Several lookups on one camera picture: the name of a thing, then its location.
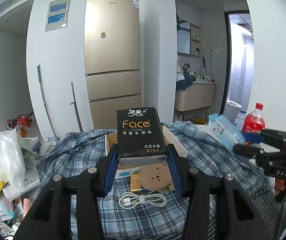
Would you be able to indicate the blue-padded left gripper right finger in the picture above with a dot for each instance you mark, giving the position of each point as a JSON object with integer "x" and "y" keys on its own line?
{"x": 173, "y": 165}

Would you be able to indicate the blue plaid cloth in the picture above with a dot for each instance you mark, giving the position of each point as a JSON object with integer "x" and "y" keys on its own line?
{"x": 78, "y": 151}

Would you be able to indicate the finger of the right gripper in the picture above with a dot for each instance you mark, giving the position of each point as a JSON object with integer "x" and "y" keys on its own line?
{"x": 273, "y": 137}
{"x": 247, "y": 150}

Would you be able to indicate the wall mirror cabinet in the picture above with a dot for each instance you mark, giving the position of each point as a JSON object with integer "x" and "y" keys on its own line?
{"x": 184, "y": 37}

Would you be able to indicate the beige bathroom vanity cabinet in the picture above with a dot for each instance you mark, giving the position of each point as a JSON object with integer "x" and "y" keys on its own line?
{"x": 199, "y": 95}

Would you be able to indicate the black Face tissue pack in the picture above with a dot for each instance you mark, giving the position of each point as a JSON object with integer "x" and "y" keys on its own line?
{"x": 140, "y": 137}

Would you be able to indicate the grey wall electrical panel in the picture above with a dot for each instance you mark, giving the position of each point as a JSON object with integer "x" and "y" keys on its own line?
{"x": 57, "y": 16}

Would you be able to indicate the white plastic bag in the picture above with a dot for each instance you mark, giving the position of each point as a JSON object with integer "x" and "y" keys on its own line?
{"x": 12, "y": 167}

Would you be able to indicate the dark blue clothes pile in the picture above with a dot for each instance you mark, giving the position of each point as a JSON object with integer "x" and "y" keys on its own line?
{"x": 184, "y": 80}

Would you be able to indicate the white toilet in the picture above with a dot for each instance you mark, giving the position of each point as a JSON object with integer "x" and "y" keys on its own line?
{"x": 232, "y": 110}

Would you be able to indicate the grey mop handle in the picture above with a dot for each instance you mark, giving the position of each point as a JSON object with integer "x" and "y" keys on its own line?
{"x": 55, "y": 136}

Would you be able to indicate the red cola bottle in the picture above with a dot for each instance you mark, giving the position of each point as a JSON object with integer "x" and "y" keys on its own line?
{"x": 253, "y": 124}

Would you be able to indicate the pink-handled broom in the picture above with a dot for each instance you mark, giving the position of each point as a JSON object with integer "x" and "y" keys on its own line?
{"x": 74, "y": 103}

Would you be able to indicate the gold three-door refrigerator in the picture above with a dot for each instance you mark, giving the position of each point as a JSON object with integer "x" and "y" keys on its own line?
{"x": 112, "y": 58}

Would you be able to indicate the red floor clutter pile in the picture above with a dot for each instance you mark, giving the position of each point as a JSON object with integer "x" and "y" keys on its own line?
{"x": 22, "y": 124}

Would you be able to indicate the gold cigarette pack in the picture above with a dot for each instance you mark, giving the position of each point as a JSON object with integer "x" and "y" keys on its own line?
{"x": 135, "y": 185}

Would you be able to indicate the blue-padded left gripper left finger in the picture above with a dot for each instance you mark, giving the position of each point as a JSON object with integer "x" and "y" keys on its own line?
{"x": 112, "y": 166}

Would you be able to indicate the light blue tissue pack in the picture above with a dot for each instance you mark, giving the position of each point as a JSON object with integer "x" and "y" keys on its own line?
{"x": 225, "y": 131}

